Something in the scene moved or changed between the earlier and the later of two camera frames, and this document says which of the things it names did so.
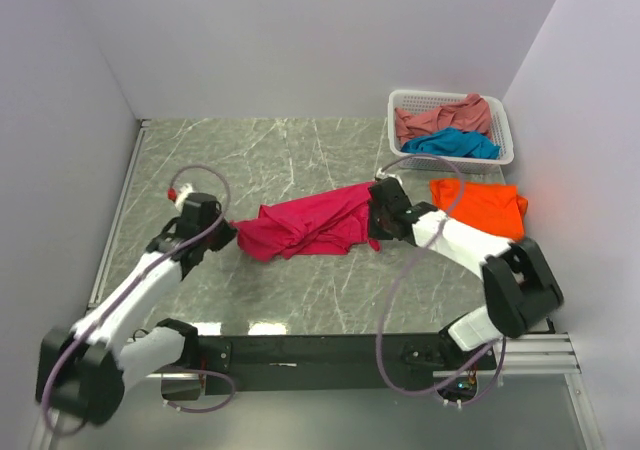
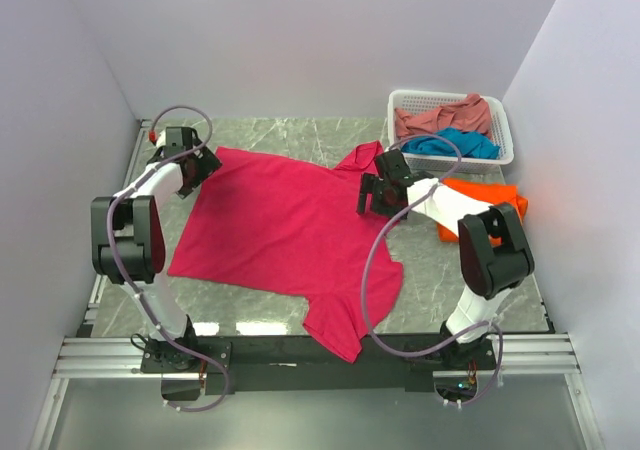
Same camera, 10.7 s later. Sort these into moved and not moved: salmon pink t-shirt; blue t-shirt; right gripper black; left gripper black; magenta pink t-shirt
Moved: left gripper black; magenta pink t-shirt; right gripper black
Not moved: blue t-shirt; salmon pink t-shirt
